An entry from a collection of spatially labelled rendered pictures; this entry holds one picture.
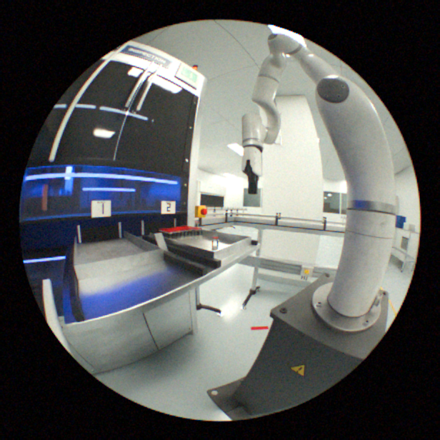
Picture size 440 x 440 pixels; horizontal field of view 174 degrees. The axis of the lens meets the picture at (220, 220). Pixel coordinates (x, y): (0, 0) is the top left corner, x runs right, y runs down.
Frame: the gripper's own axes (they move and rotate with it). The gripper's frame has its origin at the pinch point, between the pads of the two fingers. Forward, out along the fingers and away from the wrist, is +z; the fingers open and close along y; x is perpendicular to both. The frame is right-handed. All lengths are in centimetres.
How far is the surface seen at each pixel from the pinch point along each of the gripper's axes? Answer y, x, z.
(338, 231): -81, 55, 21
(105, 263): 45, -14, 19
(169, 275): 32.5, -5.6, 22.2
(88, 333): 66, -41, 63
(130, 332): 41, -40, 71
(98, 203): 42, -40, 6
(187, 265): 27.6, -4.5, 20.8
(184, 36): 27, -51, -185
